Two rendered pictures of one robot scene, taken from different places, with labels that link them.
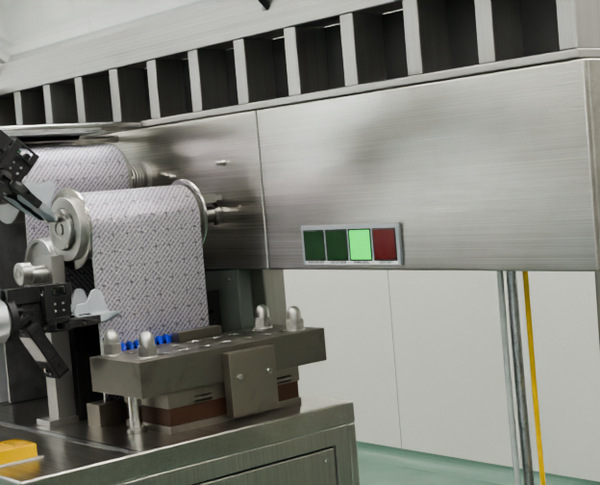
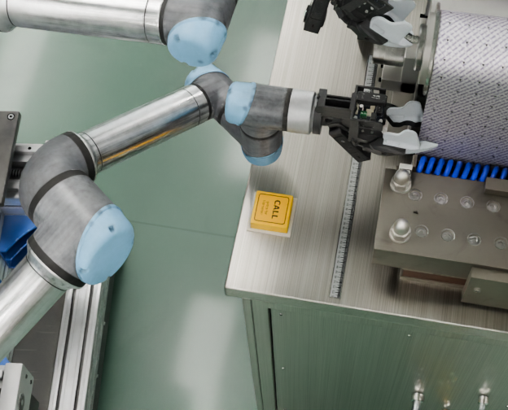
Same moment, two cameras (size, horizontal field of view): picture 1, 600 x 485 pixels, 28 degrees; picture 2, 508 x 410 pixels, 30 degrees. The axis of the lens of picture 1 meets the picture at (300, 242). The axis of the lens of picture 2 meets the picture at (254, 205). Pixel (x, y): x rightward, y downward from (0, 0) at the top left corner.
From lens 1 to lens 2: 1.84 m
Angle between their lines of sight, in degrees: 72
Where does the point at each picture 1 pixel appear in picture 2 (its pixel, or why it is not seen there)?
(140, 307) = (471, 140)
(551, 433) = not seen: outside the picture
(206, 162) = not seen: outside the picture
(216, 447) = (417, 323)
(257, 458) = (460, 337)
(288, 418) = (507, 333)
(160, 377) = (394, 259)
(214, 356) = (462, 265)
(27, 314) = (335, 121)
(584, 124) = not seen: outside the picture
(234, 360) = (475, 281)
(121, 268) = (458, 113)
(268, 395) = not seen: outside the picture
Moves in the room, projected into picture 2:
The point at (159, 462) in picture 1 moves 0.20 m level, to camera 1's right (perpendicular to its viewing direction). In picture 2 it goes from (354, 312) to (432, 396)
